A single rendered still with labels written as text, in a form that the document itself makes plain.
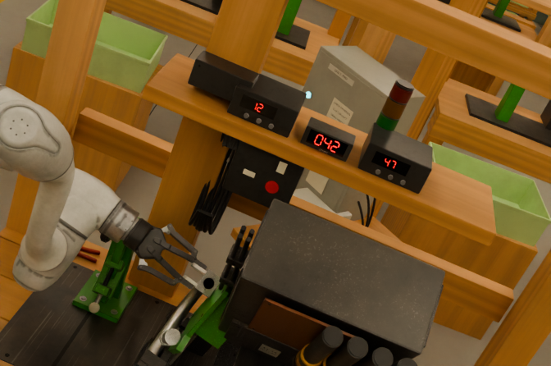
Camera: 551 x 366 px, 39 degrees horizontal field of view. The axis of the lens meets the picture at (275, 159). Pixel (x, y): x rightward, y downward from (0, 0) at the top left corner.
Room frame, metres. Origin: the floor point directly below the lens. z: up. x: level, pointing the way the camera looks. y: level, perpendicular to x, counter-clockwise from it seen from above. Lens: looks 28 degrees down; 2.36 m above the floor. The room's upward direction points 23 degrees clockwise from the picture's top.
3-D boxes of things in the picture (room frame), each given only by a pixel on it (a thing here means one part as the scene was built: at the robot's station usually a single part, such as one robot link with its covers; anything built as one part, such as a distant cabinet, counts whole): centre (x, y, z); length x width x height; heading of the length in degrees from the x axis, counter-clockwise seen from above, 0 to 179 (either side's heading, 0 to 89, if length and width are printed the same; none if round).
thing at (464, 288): (1.89, -0.10, 1.23); 1.30 x 0.05 x 0.09; 89
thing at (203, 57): (1.75, 0.19, 1.59); 0.15 x 0.07 x 0.07; 89
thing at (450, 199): (1.78, -0.10, 1.52); 0.90 x 0.25 x 0.04; 89
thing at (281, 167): (1.73, 0.01, 1.42); 0.17 x 0.12 x 0.15; 89
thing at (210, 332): (1.46, -0.02, 1.17); 0.13 x 0.12 x 0.20; 89
